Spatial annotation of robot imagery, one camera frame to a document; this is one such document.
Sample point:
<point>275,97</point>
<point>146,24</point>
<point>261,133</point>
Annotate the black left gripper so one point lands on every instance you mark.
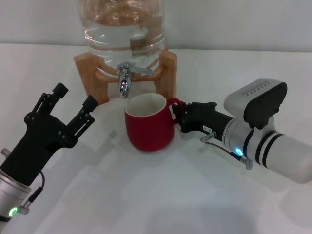
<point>34,143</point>

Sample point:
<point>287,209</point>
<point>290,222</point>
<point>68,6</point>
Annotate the glass water dispenser jar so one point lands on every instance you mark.
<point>122,31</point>

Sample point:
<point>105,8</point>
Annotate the wooden dispenser stand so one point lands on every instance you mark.
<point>168,78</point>

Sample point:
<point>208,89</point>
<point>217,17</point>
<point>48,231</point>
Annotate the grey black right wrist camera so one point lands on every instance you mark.
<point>263,104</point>

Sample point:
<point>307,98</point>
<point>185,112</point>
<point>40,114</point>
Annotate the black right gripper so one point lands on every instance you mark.
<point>207,119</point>

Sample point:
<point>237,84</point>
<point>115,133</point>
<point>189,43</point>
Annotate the red ceramic cup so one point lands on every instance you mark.
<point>148,131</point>

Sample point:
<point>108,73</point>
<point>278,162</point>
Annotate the chrome metal faucet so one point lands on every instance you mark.
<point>124,83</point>

